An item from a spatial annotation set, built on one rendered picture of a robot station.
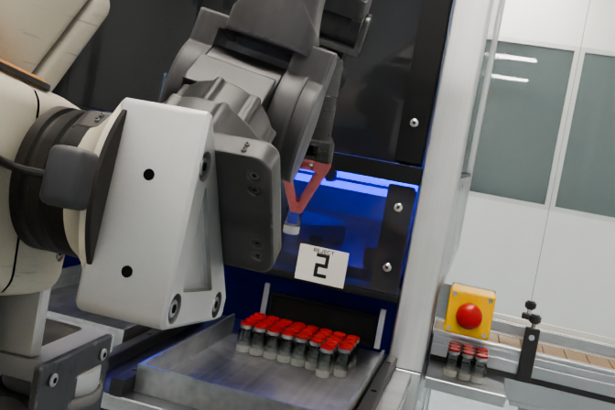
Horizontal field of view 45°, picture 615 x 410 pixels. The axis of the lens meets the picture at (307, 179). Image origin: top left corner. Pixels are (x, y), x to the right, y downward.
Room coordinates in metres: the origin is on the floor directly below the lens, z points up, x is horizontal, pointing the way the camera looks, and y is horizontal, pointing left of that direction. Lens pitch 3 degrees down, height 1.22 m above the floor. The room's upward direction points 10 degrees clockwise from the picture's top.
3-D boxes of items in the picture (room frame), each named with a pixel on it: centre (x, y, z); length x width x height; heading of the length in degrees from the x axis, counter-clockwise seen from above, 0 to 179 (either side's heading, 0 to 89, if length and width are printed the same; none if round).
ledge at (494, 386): (1.24, -0.32, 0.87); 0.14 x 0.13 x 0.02; 167
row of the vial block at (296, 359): (1.12, -0.02, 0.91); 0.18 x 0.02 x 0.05; 76
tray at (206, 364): (1.03, 0.00, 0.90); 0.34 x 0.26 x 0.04; 166
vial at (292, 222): (0.97, 0.01, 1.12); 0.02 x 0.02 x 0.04
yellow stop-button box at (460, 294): (1.20, -0.30, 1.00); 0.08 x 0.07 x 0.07; 167
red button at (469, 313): (1.16, -0.29, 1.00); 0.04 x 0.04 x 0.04; 77
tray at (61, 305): (1.22, 0.30, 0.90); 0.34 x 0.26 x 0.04; 167
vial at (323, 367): (1.08, -0.07, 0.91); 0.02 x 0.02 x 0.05
